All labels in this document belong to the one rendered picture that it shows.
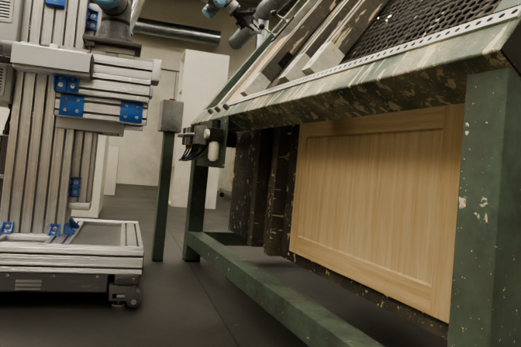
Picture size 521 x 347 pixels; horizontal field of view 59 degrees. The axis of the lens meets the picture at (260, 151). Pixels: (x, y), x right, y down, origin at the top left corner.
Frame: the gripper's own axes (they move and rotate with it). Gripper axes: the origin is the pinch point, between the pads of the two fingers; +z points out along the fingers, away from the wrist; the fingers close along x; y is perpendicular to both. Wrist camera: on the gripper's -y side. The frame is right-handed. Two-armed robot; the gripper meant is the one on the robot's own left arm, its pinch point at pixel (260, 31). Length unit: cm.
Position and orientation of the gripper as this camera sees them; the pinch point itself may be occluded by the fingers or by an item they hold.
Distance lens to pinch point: 288.1
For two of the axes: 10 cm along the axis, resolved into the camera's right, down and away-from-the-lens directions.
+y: -5.6, 2.6, 7.9
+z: 7.0, 6.6, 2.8
